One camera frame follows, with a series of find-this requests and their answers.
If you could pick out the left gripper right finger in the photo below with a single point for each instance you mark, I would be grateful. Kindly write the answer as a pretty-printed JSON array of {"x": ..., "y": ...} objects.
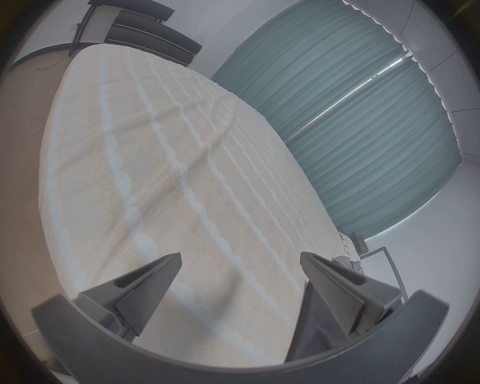
[{"x": 345, "y": 296}]

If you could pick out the grey bedside table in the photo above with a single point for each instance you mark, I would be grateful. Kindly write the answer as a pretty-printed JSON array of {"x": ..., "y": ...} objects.
[{"x": 360, "y": 243}]

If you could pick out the blue-green curtain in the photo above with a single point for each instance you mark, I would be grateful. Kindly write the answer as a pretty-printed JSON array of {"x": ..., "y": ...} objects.
[
  {"x": 300, "y": 56},
  {"x": 382, "y": 157}
]

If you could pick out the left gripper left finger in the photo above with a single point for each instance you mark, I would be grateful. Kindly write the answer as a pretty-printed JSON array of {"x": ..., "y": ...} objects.
[{"x": 142, "y": 296}]

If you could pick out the black T-shirt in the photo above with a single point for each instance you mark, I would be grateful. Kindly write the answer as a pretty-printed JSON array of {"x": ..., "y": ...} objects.
[{"x": 315, "y": 330}]

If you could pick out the black chest of drawers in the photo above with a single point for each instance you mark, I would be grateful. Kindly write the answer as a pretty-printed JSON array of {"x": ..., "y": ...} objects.
[{"x": 150, "y": 30}]

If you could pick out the white printed pillow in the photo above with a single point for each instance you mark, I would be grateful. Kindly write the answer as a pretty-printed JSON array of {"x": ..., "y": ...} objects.
[{"x": 347, "y": 245}]

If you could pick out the grey knitted garment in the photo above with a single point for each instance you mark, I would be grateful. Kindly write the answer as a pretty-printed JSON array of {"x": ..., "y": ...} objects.
[{"x": 345, "y": 264}]

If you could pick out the bed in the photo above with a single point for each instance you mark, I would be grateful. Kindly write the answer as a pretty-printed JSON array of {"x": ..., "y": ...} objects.
[{"x": 168, "y": 168}]

